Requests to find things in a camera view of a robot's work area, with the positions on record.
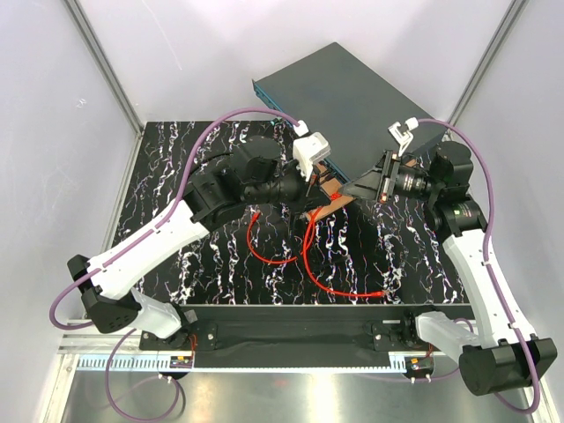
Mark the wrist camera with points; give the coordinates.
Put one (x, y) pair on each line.
(402, 133)
(309, 151)

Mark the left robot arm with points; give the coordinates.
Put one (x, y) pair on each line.
(252, 174)

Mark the wooden board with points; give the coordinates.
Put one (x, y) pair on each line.
(331, 185)

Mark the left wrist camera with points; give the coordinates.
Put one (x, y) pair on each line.
(309, 151)

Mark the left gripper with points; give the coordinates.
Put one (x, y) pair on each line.
(312, 196)

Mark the grey network switch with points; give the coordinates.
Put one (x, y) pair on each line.
(351, 105)

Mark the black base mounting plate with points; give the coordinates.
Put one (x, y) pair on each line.
(369, 326)

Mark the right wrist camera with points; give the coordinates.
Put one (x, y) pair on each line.
(402, 133)

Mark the aluminium frame rail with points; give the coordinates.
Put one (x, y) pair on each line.
(136, 353)

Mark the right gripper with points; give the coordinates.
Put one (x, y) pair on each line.
(371, 186)

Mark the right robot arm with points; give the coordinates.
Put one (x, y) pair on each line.
(504, 353)

